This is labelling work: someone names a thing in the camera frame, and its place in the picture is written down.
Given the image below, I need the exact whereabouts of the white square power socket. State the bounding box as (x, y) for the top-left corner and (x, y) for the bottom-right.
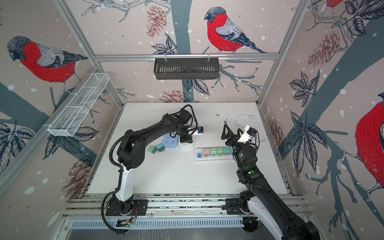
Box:
(178, 142), (194, 150)

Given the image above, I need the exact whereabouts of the teal plug adapter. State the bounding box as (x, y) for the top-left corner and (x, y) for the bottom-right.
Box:
(224, 147), (233, 155)

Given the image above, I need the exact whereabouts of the long white power strip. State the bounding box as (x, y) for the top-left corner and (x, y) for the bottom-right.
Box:
(194, 147), (233, 162)

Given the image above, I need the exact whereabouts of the brown plug adapter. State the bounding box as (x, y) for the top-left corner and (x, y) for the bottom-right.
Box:
(203, 148), (211, 157)

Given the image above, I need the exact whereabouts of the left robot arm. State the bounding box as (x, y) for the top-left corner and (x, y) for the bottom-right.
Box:
(101, 105), (199, 217)

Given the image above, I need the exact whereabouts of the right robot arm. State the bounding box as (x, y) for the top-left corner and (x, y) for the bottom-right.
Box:
(221, 124), (320, 240)

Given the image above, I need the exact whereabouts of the blue square power socket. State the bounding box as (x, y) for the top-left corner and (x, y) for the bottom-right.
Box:
(162, 134), (179, 149)

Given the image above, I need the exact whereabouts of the white mesh shelf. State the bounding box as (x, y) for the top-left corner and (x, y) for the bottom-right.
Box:
(48, 73), (110, 137)

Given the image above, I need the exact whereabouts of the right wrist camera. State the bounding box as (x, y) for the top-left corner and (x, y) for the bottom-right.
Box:
(238, 125), (259, 144)

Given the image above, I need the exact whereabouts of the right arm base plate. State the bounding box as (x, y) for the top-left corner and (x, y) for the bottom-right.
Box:
(223, 198), (251, 215)

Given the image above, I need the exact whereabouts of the black wire basket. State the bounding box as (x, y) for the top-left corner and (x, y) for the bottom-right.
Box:
(154, 58), (220, 80)

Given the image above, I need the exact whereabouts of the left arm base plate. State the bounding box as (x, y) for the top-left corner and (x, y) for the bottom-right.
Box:
(106, 199), (149, 217)

